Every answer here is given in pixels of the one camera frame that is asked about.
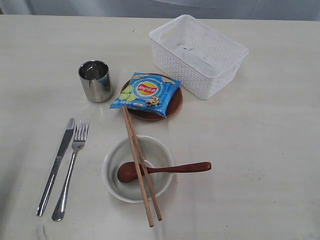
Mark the blue chips bag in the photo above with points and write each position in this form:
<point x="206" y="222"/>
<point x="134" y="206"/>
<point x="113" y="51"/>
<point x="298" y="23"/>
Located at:
<point x="147" y="92"/>

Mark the white ceramic patterned bowl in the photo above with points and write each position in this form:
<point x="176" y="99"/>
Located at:
<point x="156" y="154"/>

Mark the wooden chopstick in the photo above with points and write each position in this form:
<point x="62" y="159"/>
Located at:
<point x="137" y="169"/>
<point x="141" y="160"/>

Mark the brown wooden spoon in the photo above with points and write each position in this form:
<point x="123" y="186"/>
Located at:
<point x="127" y="171"/>

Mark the white perforated plastic basket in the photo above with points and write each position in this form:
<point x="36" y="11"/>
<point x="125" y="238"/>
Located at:
<point x="201" y="58"/>

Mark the stainless steel cup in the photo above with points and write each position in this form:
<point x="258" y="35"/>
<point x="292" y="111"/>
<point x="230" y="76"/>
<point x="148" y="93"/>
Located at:
<point x="95" y="79"/>

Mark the stainless steel fork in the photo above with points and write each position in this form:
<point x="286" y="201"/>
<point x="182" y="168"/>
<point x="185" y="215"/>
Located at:
<point x="78" y="143"/>

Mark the stainless steel knife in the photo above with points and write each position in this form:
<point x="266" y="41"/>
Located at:
<point x="69" y="131"/>

